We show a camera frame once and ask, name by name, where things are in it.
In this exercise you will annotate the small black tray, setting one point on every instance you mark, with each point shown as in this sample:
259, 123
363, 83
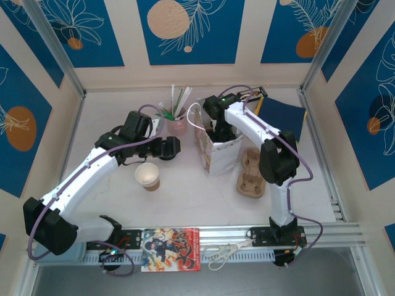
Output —
257, 91

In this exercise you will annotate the grey blue zip pouch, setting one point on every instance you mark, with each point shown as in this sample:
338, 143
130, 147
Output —
68, 256

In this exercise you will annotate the pink straw holder cup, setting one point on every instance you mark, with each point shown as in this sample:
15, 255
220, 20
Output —
177, 126

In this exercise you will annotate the colourful comic book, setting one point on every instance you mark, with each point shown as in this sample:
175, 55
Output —
171, 249

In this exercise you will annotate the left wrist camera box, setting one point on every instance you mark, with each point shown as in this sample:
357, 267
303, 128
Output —
155, 126

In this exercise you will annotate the aluminium side rail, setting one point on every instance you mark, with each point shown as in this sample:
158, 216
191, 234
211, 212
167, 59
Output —
321, 154

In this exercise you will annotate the small circuit board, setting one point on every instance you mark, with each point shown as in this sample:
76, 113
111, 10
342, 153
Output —
112, 252
297, 253

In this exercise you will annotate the aluminium frame post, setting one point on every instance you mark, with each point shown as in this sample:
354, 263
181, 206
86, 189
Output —
52, 46
324, 43

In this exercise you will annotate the dark blue napkin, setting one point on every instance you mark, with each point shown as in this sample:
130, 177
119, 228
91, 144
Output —
284, 118

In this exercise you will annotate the green striped wrapped straw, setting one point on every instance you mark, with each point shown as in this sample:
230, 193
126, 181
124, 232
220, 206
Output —
180, 97

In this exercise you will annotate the animal print paper gift bag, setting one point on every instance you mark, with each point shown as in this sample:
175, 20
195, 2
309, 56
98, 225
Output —
213, 154

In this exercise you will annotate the aluminium table rail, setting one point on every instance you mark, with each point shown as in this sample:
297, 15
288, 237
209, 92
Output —
222, 231

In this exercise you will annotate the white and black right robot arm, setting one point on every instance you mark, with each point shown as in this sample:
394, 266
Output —
256, 123

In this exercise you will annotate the cardboard cup carrier stack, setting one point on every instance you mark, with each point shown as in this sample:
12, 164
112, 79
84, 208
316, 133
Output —
251, 175

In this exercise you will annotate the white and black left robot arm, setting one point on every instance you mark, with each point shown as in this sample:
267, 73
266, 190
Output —
83, 182

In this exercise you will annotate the white wrapped straw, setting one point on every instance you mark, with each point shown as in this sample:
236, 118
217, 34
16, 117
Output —
185, 97
162, 107
172, 95

